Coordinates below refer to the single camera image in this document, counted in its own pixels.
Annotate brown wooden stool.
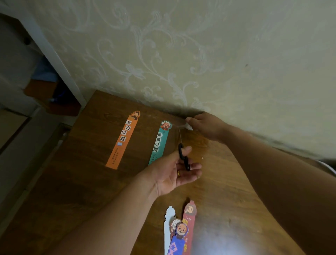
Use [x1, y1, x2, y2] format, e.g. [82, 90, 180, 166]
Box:
[24, 79, 82, 117]

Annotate white door frame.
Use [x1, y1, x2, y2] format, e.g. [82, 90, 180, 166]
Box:
[0, 4, 87, 108]

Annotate red bookmark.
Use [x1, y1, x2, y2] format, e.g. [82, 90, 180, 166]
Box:
[182, 200, 197, 255]

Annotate white bookmark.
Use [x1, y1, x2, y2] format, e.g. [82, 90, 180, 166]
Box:
[164, 206, 176, 255]

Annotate person's right forearm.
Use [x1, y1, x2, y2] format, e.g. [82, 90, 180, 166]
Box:
[223, 123, 336, 255]

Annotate white cable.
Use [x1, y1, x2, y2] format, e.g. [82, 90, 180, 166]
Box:
[315, 160, 336, 176]

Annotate blue bookmark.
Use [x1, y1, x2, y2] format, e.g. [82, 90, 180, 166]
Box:
[167, 223, 189, 255]

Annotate orange bookmark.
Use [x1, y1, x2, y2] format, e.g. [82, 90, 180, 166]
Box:
[106, 111, 141, 170]

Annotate black handled scissors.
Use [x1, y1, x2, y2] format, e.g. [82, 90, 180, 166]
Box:
[178, 129, 191, 172]

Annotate person's left forearm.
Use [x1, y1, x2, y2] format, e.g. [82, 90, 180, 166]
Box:
[48, 172, 161, 255]

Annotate person's right hand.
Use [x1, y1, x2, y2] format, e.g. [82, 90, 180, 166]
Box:
[185, 112, 232, 144]

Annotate blue cloth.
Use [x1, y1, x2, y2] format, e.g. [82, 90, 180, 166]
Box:
[31, 56, 59, 83]

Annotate teal bookmark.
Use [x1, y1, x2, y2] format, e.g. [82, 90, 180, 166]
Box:
[148, 120, 173, 166]

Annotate person's left hand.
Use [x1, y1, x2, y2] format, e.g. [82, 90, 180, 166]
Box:
[141, 146, 203, 198]

